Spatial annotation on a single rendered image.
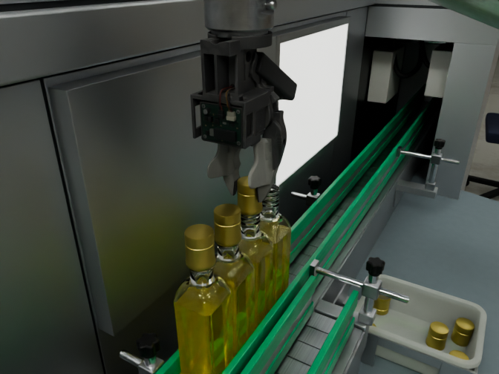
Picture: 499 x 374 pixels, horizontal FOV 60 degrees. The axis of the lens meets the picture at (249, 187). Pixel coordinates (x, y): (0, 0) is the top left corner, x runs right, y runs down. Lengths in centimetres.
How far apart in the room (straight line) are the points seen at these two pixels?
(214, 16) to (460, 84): 109
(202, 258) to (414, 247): 86
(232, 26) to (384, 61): 119
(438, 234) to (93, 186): 104
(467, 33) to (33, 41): 120
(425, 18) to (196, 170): 97
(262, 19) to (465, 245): 100
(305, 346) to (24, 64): 57
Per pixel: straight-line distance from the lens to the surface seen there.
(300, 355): 74
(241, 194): 57
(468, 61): 145
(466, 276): 122
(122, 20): 54
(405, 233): 133
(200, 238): 49
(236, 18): 46
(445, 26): 145
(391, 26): 148
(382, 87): 163
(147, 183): 59
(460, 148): 152
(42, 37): 48
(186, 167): 65
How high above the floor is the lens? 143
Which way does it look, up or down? 27 degrees down
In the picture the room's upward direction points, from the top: straight up
